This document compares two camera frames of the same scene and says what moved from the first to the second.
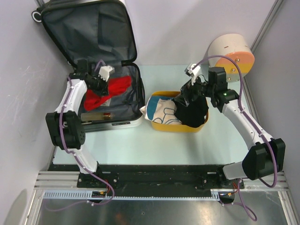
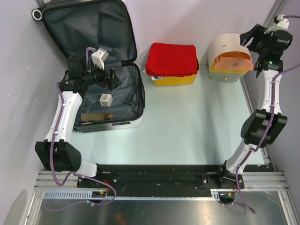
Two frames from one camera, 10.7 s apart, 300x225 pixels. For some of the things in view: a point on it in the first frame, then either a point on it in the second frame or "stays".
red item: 116,86 -> 168,59
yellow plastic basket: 157,126 -> 188,80
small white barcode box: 107,103 stays
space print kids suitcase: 101,31 stays
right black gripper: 185,91 -> 257,32
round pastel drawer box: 232,52 stays
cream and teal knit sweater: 161,109 -> 155,78
